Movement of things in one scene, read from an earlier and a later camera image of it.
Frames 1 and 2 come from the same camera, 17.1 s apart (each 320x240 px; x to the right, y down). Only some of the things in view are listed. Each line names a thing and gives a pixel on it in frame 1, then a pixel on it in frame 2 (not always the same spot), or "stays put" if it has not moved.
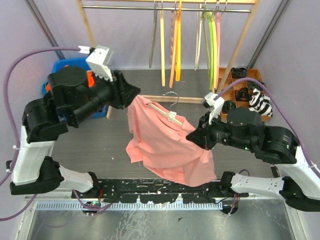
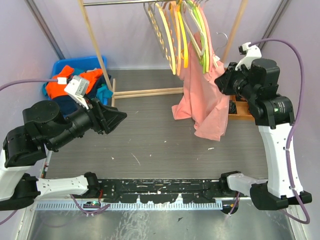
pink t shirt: (159, 141) → (203, 100)
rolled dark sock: (227, 105) stays put
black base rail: (149, 191) stays put
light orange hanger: (173, 42) → (178, 37)
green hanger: (209, 17) → (204, 56)
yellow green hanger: (215, 62) → (207, 57)
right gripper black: (202, 136) → (223, 82)
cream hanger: (171, 115) → (215, 58)
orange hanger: (178, 32) → (186, 57)
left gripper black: (123, 93) → (105, 118)
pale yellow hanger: (163, 47) → (169, 28)
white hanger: (198, 43) → (198, 25)
